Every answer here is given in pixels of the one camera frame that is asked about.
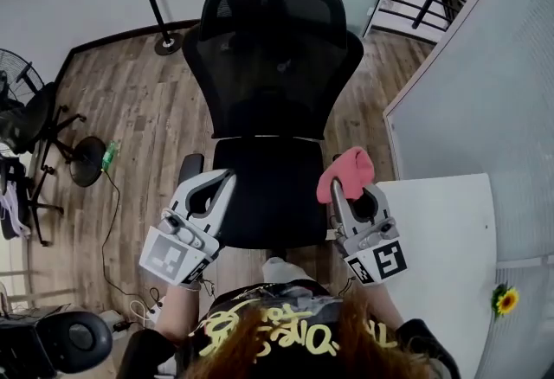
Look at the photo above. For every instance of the person's left forearm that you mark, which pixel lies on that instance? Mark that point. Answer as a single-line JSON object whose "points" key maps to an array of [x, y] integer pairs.
{"points": [[177, 312]]}

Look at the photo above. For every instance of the black mesh office chair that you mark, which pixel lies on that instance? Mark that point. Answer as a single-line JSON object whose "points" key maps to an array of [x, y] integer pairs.
{"points": [[268, 79]]}

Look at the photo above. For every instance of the pink cloth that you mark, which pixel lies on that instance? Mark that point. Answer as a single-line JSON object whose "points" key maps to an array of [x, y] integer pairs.
{"points": [[351, 171]]}

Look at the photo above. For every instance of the yellow sunflower decoration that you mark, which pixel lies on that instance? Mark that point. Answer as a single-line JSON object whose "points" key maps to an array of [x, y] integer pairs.
{"points": [[506, 300]]}

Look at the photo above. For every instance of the green plastic bottle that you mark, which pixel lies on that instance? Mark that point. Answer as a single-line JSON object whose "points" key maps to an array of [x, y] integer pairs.
{"points": [[110, 156]]}

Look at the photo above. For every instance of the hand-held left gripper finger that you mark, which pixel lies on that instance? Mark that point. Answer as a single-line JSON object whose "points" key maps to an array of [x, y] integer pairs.
{"points": [[223, 204], [190, 186]]}

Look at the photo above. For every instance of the black swivel chair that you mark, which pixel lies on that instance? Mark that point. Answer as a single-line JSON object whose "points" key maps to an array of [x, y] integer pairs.
{"points": [[30, 117]]}

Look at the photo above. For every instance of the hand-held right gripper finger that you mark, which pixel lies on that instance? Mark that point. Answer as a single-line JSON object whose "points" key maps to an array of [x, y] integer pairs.
{"points": [[382, 206], [344, 213]]}

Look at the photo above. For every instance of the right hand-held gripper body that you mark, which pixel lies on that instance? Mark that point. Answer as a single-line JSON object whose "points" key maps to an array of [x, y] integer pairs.
{"points": [[381, 256]]}

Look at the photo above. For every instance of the white garment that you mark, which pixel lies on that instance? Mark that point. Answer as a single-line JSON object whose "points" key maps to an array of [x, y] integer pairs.
{"points": [[13, 208]]}

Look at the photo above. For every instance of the black standing fan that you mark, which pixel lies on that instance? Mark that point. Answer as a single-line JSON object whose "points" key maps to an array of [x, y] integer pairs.
{"points": [[86, 161]]}

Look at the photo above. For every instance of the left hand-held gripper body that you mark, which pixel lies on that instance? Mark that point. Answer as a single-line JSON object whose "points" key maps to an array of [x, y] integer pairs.
{"points": [[173, 254]]}

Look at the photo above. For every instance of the white power strip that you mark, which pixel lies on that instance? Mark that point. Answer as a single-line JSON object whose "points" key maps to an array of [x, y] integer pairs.
{"points": [[149, 311]]}

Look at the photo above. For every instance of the person's black printed shirt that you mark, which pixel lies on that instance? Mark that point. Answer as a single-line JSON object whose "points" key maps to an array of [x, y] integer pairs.
{"points": [[277, 325]]}

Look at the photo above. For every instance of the person's grey trouser leg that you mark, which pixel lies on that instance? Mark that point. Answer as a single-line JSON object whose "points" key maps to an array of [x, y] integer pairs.
{"points": [[285, 270]]}

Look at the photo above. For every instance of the person's right forearm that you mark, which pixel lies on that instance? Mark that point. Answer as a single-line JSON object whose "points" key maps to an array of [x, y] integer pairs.
{"points": [[383, 303]]}

